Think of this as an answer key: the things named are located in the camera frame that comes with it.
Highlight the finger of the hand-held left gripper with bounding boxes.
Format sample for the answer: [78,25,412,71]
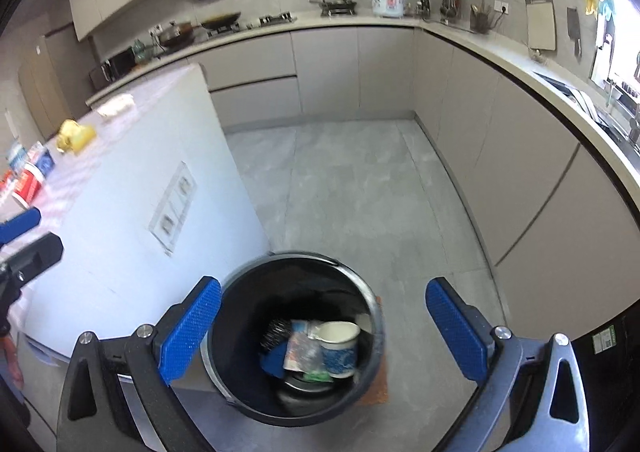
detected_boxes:
[9,232,65,287]
[0,208,42,247]

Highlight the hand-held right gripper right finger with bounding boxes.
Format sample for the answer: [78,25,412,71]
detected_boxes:
[425,277,588,452]

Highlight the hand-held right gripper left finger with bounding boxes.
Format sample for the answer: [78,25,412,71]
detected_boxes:
[56,276,222,452]

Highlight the red paper cup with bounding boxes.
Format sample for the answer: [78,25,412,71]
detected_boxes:
[12,164,43,206]

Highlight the steel wool scrubber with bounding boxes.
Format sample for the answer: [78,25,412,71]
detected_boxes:
[260,318,292,350]

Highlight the blue cloth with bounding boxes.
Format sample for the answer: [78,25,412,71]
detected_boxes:
[257,349,292,379]

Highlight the black bucket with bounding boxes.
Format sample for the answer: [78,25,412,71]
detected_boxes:
[200,252,386,425]

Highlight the clear plastic bottle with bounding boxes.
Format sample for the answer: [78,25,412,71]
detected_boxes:
[292,319,326,339]

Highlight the blue patterned paper cup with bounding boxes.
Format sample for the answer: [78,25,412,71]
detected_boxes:
[317,322,361,379]

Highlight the white cloth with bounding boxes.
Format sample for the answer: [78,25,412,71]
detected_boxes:
[97,94,137,119]

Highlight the person's left hand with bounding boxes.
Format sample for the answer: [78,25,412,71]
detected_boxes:
[0,332,25,389]

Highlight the white kitchen island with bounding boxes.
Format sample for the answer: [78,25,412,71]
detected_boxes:
[0,63,272,452]

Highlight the wooden stool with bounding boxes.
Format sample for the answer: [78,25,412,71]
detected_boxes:
[357,294,390,407]

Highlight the pink checked tablecloth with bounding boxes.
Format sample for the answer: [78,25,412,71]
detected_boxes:
[0,64,211,328]

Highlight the island socket panel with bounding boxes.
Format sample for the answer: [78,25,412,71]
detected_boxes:
[149,162,197,254]

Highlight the beige refrigerator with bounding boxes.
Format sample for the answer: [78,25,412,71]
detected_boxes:
[17,32,76,140]

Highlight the black microwave oven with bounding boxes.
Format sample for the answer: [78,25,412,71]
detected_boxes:
[90,47,137,88]

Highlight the beige base cabinets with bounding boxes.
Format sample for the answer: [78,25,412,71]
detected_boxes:
[86,24,621,343]

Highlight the pot with glass lid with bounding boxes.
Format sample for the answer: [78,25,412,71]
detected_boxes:
[157,22,197,51]

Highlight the steel kitchen sink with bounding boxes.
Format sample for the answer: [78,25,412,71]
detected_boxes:
[532,72,640,149]

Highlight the black frying pan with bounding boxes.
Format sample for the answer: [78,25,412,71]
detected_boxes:
[200,12,242,31]

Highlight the dark chopstick holder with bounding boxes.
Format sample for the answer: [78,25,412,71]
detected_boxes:
[470,0,501,34]

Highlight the black gas stove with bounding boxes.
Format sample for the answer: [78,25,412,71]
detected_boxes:
[247,12,296,29]

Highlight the white cutting board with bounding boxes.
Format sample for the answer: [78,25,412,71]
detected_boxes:
[525,0,557,52]

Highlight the kitchen cleaver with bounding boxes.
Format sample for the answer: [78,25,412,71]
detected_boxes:
[566,7,584,59]

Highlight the kitchen window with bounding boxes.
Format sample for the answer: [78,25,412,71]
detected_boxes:
[590,0,640,98]

